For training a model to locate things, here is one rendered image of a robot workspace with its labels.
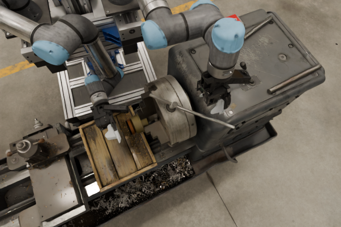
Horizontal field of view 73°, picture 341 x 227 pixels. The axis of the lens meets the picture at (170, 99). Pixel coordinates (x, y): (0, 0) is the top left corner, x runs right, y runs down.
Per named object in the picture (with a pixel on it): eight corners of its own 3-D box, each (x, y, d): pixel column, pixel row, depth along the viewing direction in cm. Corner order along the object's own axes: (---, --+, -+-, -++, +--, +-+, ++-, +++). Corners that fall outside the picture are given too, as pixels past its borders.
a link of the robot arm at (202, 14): (176, 2, 62) (192, 28, 56) (214, -7, 63) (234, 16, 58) (176, 26, 68) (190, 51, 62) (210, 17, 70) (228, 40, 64)
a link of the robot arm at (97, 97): (107, 96, 116) (103, 89, 108) (110, 104, 114) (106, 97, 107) (92, 102, 114) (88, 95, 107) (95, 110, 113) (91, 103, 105)
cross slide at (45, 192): (57, 123, 121) (53, 120, 117) (81, 204, 106) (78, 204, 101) (24, 136, 117) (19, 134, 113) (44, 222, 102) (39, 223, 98)
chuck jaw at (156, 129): (165, 116, 106) (177, 140, 101) (165, 120, 110) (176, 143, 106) (143, 126, 103) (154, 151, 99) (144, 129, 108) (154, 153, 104)
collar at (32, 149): (35, 135, 98) (32, 134, 95) (39, 152, 95) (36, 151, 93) (15, 143, 96) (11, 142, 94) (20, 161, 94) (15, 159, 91)
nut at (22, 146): (28, 140, 94) (23, 138, 91) (30, 148, 93) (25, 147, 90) (18, 144, 93) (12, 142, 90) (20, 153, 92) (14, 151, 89)
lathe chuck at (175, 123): (157, 85, 127) (165, 68, 96) (181, 139, 124) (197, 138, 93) (142, 92, 125) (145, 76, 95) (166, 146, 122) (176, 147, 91)
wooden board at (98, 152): (131, 107, 133) (131, 104, 129) (158, 165, 120) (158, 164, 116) (80, 128, 126) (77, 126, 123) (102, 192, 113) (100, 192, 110)
